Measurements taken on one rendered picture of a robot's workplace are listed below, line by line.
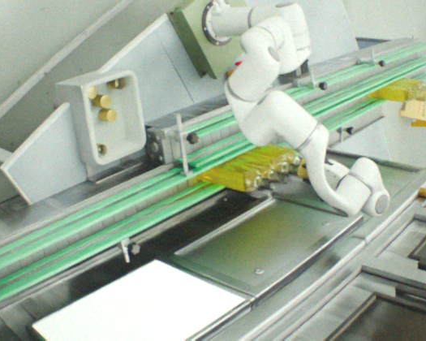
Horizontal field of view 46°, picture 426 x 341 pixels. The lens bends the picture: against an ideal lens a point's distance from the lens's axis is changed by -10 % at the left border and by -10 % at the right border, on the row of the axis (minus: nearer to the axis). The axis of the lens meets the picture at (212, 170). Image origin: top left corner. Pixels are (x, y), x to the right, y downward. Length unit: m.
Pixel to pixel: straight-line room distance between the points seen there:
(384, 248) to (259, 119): 0.51
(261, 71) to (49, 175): 0.63
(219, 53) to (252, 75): 0.47
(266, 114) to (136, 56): 0.53
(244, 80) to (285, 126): 0.15
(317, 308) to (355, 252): 0.22
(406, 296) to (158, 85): 0.94
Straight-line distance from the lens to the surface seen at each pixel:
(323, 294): 1.25
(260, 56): 1.21
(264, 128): 1.20
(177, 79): 1.68
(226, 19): 1.61
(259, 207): 1.62
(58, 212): 1.35
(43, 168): 1.44
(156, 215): 1.44
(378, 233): 1.48
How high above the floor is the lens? 2.01
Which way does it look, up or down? 44 degrees down
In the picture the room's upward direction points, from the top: 104 degrees clockwise
